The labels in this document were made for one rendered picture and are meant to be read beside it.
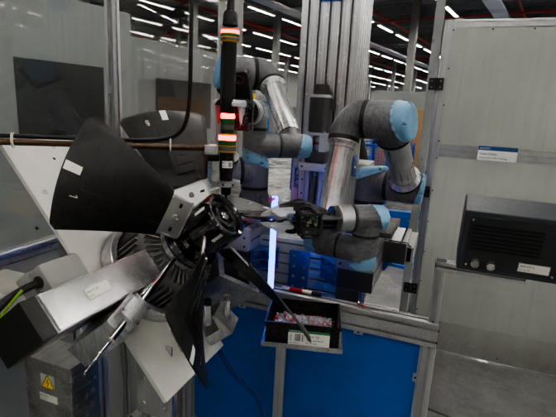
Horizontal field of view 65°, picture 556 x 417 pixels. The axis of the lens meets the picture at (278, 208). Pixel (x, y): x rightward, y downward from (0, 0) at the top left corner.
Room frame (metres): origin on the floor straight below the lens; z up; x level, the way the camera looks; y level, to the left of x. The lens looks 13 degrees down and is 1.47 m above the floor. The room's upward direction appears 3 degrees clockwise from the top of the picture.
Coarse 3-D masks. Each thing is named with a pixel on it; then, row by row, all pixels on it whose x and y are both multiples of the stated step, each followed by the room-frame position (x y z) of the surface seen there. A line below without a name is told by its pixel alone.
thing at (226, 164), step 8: (232, 0) 1.07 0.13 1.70; (232, 8) 1.07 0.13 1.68; (224, 16) 1.06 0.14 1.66; (232, 16) 1.06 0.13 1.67; (224, 24) 1.09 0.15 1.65; (232, 24) 1.06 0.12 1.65; (224, 160) 1.06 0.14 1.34; (232, 160) 1.07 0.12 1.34; (224, 168) 1.06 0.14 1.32; (232, 168) 1.07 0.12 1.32; (224, 176) 1.06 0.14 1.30; (224, 192) 1.06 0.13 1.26
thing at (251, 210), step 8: (232, 200) 1.29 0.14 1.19; (240, 200) 1.31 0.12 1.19; (248, 200) 1.33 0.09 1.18; (240, 208) 1.20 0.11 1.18; (248, 208) 1.20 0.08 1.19; (256, 208) 1.22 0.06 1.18; (264, 208) 1.27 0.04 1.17; (248, 216) 1.09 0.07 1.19; (256, 216) 1.11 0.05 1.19; (272, 216) 1.19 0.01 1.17
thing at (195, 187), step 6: (204, 180) 1.06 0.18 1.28; (186, 186) 1.05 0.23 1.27; (192, 186) 1.05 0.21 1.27; (198, 186) 1.05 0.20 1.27; (204, 186) 1.05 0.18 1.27; (180, 192) 1.04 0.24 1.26; (186, 192) 1.04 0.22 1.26; (198, 192) 1.04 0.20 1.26; (204, 192) 1.04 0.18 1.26; (210, 192) 1.04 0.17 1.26; (186, 198) 1.03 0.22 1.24; (192, 198) 1.03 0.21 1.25; (198, 198) 1.03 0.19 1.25
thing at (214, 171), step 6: (204, 150) 1.05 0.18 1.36; (210, 150) 1.05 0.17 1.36; (216, 150) 1.06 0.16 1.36; (210, 156) 1.05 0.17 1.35; (216, 156) 1.05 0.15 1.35; (216, 162) 1.06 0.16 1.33; (216, 168) 1.06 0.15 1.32; (210, 174) 1.08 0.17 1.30; (216, 174) 1.06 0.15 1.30; (216, 180) 1.06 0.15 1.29; (234, 180) 1.08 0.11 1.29; (222, 186) 1.04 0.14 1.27; (228, 186) 1.04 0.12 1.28; (234, 186) 1.05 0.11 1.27
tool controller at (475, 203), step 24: (480, 216) 1.13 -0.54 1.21; (504, 216) 1.11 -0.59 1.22; (528, 216) 1.10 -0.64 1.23; (552, 216) 1.09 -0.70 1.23; (480, 240) 1.15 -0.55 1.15; (504, 240) 1.12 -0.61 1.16; (528, 240) 1.10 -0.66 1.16; (552, 240) 1.08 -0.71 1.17; (456, 264) 1.19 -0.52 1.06; (480, 264) 1.16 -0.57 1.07; (504, 264) 1.14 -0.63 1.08; (528, 264) 1.11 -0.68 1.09; (552, 264) 1.09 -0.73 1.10
